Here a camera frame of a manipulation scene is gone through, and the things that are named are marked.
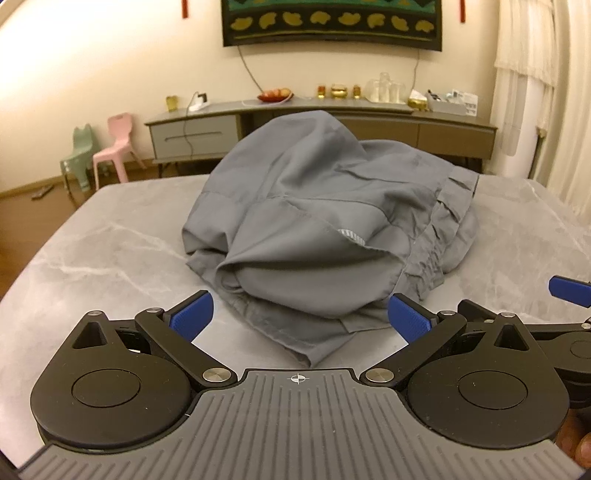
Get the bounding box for cream curtain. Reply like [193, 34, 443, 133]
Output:
[489, 0, 591, 217]

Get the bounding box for grey pants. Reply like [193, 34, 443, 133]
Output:
[181, 110, 481, 369]

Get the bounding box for adapter cable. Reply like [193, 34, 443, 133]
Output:
[181, 92, 204, 158]

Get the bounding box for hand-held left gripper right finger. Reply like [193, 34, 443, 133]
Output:
[359, 293, 530, 388]

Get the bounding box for grey organiser tray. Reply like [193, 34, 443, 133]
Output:
[427, 89, 479, 116]

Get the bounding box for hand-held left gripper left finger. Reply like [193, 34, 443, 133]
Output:
[69, 290, 238, 389]

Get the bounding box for red plate of fruit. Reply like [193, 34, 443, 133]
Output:
[257, 88, 295, 103]

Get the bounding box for dark wall cable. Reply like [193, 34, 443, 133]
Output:
[236, 45, 267, 93]

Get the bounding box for white standing air conditioner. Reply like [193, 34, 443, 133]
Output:
[501, 78, 542, 180]

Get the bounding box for green plastic child chair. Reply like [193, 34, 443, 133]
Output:
[60, 124, 100, 195]

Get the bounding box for pink plastic child chair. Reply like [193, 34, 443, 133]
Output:
[92, 114, 145, 191]

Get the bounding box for dark patterned wall hanging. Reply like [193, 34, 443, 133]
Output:
[221, 0, 445, 52]

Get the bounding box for person's right hand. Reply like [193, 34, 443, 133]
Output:
[556, 406, 591, 474]

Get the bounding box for grey and brown sideboard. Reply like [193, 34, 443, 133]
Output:
[144, 98, 499, 178]

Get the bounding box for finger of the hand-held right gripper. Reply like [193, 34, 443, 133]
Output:
[549, 275, 591, 309]
[457, 299, 498, 324]

